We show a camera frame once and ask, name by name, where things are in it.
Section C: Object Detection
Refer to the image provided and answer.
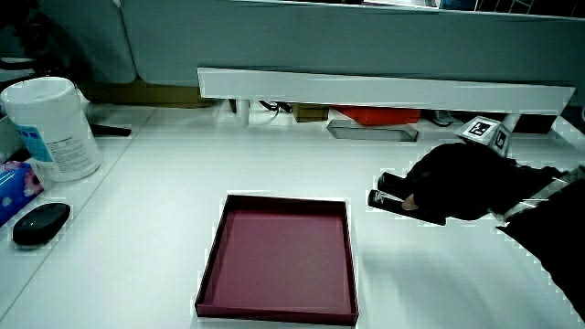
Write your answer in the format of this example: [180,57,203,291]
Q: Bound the person's right hand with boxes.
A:
[400,115,567,226]

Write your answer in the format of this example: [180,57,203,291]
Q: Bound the black stapler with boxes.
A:
[367,171,447,227]

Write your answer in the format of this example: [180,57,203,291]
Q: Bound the person's right forearm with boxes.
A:
[495,164,585,322]

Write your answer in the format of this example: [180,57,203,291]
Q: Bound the white desk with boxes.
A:
[0,101,585,329]

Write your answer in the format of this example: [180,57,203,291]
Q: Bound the silver metal tray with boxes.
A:
[325,119,420,143]

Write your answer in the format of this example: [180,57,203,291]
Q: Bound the orange box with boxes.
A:
[332,105,422,127]

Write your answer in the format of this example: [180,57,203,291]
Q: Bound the white monitor riser shelf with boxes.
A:
[197,67,577,129]

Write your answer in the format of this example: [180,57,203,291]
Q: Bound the brown cardboard box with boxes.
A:
[292,102,330,123]

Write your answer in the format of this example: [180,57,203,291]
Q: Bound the grey partition panel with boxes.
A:
[119,0,585,107]

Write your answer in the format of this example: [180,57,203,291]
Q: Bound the maroon shallow box tray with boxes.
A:
[194,194,360,327]

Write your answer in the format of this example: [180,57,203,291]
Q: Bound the grey chair back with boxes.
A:
[37,0,138,85]

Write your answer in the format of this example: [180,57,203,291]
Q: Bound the white wipes canister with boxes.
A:
[0,76,103,184]

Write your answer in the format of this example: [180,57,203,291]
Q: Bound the black computer mouse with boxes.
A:
[12,202,72,247]

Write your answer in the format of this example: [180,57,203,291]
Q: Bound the blue floral tissue pack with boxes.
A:
[0,159,45,227]

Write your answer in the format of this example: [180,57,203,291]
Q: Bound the black cable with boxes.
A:
[258,100,293,114]

